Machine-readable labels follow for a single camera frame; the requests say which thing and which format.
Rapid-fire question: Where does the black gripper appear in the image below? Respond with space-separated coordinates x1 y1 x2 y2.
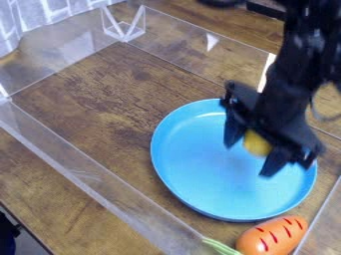
220 81 324 177

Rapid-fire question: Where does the yellow toy lemon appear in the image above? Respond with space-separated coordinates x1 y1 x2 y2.
242 129 272 156

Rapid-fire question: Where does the blue oval tray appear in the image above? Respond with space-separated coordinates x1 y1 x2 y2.
151 99 319 222

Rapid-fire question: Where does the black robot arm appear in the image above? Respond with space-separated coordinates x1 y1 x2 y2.
221 0 341 177

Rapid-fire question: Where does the orange toy carrot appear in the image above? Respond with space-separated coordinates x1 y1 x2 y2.
202 215 308 255

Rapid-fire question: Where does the dark object at lower left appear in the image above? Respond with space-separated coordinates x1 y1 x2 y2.
0 211 20 255

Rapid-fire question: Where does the white patterned curtain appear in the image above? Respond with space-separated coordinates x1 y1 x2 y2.
0 0 126 58

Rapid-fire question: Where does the black cable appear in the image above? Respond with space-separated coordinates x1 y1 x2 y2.
308 81 341 123

